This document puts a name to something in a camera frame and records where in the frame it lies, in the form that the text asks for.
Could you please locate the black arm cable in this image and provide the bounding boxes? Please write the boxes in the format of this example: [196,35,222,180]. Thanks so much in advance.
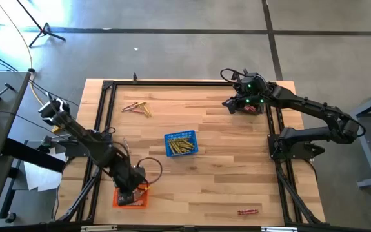
[219,68,249,85]
[135,157,163,187]

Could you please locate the blue plastic basket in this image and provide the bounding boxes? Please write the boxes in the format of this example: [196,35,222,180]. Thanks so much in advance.
[164,130,199,158]

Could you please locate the yellow Crayola crayon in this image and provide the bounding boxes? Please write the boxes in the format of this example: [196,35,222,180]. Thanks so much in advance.
[168,140,180,155]

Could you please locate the black tripod stand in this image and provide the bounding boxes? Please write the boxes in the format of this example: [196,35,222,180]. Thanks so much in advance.
[15,0,66,48]

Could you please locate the grey desk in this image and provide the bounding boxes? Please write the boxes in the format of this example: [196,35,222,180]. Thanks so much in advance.
[0,70,31,226]

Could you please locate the silver metal bracket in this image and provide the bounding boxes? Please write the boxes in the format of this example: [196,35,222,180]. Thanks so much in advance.
[80,225,118,232]
[261,226,297,232]

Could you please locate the white paper sheets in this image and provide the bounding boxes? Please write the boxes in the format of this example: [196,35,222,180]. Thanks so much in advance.
[23,151,66,193]

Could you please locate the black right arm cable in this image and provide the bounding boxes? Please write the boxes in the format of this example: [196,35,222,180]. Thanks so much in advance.
[219,68,249,85]

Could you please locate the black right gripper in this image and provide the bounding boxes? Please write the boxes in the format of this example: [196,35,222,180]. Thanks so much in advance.
[222,95,266,115]

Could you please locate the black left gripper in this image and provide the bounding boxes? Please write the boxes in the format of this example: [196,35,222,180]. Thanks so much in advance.
[113,167,147,206]

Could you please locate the orange plastic basket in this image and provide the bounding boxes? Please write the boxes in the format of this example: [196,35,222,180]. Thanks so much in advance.
[112,186,150,209]

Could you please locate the black aluminium table frame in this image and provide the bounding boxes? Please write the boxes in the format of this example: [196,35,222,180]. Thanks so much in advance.
[51,79,326,226]

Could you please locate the yellow cable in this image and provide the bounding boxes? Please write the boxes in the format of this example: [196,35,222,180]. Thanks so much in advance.
[0,0,46,107]

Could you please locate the grey metal table frame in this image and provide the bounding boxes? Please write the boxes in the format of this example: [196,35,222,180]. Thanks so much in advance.
[349,82,371,189]

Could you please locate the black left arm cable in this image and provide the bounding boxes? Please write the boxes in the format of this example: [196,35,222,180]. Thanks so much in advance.
[135,157,163,187]

